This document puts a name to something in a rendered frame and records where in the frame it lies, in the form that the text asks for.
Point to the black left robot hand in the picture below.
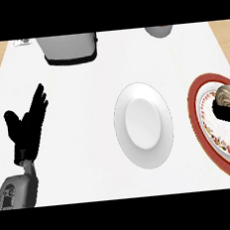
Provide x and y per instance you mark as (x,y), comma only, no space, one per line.
(26,132)

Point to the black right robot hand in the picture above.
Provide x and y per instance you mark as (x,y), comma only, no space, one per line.
(227,113)

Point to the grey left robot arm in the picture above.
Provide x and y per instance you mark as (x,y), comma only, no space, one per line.
(17,192)

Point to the cupcake with swirled frosting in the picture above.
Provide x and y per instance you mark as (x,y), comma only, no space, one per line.
(229,98)

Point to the small printed paper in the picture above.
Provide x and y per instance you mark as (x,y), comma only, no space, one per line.
(22,42)

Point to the grey round container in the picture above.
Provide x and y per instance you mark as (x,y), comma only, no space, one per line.
(158,31)

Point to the red rimmed patterned plate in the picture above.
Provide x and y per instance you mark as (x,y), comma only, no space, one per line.
(210,124)

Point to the plain white plate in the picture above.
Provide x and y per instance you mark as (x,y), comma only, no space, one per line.
(143,125)

